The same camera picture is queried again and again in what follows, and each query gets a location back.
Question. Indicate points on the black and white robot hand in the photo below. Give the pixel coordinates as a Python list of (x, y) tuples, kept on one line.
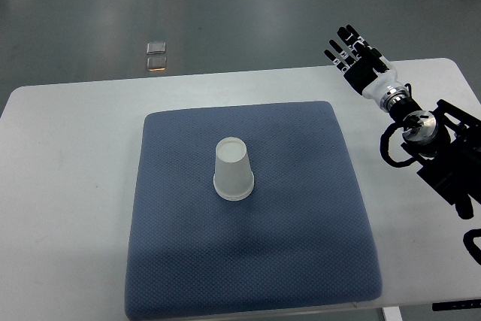
[(365, 68)]

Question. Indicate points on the black table control panel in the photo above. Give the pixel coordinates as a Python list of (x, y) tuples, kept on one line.
[(457, 305)]

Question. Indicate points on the white paper cup on mat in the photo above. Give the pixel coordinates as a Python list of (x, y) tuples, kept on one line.
[(233, 190)]

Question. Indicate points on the white table leg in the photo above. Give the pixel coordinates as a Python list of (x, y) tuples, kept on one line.
[(392, 314)]

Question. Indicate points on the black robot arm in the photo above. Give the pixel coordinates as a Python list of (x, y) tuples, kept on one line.
[(444, 141)]

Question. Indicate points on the upper metal floor plate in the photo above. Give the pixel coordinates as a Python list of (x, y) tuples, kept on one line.
[(156, 47)]

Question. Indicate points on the blue textured cushion mat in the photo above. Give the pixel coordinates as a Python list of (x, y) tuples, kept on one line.
[(302, 237)]

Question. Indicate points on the lower metal floor plate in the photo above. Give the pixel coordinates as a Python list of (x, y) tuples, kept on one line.
[(156, 63)]

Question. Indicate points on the metal floor plate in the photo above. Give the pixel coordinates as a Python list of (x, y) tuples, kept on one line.
[(156, 63), (156, 47)]

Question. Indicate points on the white paper cup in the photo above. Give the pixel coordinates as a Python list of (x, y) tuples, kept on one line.
[(232, 161), (233, 190)]

